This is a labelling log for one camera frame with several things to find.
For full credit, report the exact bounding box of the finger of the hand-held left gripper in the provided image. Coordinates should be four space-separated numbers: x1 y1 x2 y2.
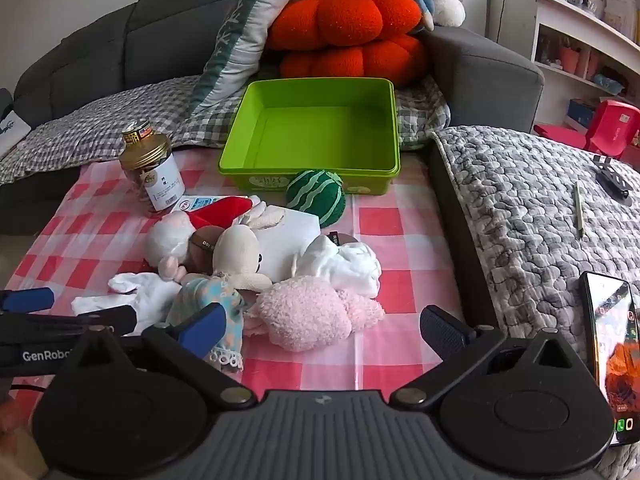
0 287 56 314
0 307 140 337

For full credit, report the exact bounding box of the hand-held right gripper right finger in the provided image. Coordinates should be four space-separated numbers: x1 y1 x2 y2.
390 305 588 407

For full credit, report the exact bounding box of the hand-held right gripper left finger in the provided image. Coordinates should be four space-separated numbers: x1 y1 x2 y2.
60 302 258 407

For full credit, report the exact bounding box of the white sock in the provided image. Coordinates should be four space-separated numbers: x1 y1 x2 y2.
71 272 182 337

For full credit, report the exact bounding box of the beige bunny doll blue dress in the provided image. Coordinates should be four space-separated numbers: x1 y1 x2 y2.
165 205 288 376

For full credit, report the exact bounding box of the brown round powder puff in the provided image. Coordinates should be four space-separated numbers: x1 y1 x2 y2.
327 230 362 248
189 226 227 275

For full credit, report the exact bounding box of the white plush doll red hat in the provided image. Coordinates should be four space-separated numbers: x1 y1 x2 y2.
144 196 253 281

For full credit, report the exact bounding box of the pink plush toy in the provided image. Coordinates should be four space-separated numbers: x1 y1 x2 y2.
245 277 386 352

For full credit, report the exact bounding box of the white cloth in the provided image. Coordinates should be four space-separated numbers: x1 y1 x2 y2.
291 235 383 298

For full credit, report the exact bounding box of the green plastic box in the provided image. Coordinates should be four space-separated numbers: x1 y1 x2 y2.
218 78 402 197

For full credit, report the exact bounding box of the blue and white flat packet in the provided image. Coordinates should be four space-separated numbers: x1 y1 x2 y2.
176 194 248 214

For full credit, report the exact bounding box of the white rectangular packet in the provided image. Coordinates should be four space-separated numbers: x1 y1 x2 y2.
257 207 322 281

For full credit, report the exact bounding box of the grey quilted blanket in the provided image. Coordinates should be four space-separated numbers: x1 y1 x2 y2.
431 125 640 480

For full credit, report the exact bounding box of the glass jar gold lid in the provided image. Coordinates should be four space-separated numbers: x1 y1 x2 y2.
119 119 186 218

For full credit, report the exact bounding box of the green striped watermelon plush ball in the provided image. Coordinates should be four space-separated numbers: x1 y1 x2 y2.
285 169 347 228

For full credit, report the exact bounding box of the smartphone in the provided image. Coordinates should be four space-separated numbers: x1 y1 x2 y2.
580 270 640 448

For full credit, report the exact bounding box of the grey checked blanket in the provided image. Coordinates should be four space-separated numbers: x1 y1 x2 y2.
0 62 451 186

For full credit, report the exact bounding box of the blue box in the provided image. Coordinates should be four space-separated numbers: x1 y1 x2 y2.
566 99 600 130

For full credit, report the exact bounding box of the red plastic stool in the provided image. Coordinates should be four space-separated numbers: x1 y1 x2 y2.
534 99 640 160

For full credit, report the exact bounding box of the grey sofa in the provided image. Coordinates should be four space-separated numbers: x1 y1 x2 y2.
12 0 546 136

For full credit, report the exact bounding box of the orange pumpkin cushion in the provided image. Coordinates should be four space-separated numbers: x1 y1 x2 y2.
279 35 432 87
267 0 432 53

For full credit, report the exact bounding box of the green and white pillow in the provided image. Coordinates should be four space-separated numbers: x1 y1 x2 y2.
187 0 298 118

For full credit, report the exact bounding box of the pink cup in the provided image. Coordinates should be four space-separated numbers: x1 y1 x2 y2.
559 46 582 75

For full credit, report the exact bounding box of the white shelf unit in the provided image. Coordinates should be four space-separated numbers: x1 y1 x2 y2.
502 0 640 133

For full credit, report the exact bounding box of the white plush ball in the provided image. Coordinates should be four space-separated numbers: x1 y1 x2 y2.
433 0 467 29

